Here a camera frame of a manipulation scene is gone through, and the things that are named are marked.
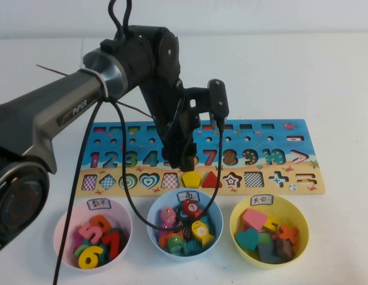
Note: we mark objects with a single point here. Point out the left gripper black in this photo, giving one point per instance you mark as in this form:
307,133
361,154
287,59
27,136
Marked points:
179,133

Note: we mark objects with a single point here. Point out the yellow pentagon wooden piece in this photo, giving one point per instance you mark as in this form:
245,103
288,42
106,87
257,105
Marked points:
192,179

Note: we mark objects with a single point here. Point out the left robot arm black grey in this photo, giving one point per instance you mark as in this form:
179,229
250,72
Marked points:
67,89

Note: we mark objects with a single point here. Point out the white label on blue bowl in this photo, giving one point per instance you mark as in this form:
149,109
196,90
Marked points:
188,196

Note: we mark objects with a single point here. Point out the red triangle wooden piece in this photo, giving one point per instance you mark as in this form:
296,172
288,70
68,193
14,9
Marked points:
212,181

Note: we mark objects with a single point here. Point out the blue plastic bowl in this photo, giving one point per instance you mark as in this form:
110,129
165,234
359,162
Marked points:
160,205

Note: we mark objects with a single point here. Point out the ocean themed wooden puzzle board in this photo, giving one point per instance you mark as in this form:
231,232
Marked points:
238,144

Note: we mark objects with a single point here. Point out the pink plastic bowl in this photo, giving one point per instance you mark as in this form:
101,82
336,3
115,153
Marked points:
121,216

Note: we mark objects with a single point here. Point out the white label on yellow bowl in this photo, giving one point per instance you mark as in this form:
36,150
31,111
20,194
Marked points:
261,200

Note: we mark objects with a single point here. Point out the white label on pink bowl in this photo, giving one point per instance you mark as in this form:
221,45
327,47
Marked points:
99,204

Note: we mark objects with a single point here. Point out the teal wooden heart piece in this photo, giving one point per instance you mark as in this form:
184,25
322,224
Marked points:
247,239

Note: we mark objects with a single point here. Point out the yellow notched wooden piece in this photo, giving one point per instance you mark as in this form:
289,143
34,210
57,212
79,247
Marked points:
272,223

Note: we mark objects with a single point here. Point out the orange cross wooden piece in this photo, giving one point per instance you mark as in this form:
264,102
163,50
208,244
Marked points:
286,233

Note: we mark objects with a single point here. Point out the yellow plastic bowl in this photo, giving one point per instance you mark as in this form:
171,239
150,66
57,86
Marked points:
299,219

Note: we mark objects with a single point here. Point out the red wooden fish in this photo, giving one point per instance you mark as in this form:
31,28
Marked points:
191,207

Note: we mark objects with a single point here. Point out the dark teal wooden fish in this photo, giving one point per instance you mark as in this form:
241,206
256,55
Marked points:
181,215

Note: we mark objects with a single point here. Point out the pink wooden fish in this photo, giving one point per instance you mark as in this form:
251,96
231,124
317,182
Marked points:
167,218

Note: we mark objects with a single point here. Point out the brown wooden fish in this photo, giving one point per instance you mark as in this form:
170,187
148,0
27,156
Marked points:
186,231

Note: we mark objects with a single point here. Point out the yellow wooden fish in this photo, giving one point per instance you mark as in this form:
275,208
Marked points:
201,233

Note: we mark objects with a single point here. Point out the orange wooden fish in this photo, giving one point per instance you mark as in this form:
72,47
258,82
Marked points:
167,239

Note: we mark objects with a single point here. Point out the green wooden fish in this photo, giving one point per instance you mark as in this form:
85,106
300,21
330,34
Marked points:
175,245

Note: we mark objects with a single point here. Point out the pink rectangular wooden block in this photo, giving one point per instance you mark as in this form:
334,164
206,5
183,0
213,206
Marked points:
254,219

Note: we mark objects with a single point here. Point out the orange wooden number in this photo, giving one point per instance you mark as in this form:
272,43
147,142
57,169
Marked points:
102,221

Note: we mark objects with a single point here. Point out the red wooden number seven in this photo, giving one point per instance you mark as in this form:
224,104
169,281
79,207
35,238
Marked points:
113,243

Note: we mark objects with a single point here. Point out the green wooden block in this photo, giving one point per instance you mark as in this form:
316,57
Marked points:
265,237

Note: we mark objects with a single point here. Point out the pink wooden number five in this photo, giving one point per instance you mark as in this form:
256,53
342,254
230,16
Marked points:
88,233

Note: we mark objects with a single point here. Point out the grey blue wooden block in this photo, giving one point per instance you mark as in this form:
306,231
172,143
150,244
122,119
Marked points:
267,252

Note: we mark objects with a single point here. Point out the brown wooden block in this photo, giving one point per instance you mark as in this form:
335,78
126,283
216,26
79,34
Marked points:
284,248

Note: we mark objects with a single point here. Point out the green wooden number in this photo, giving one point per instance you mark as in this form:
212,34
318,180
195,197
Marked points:
81,249

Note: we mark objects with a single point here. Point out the yellow wooden number six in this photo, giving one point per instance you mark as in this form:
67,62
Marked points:
87,261

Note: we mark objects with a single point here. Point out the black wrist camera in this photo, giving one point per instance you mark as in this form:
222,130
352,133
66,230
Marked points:
218,101

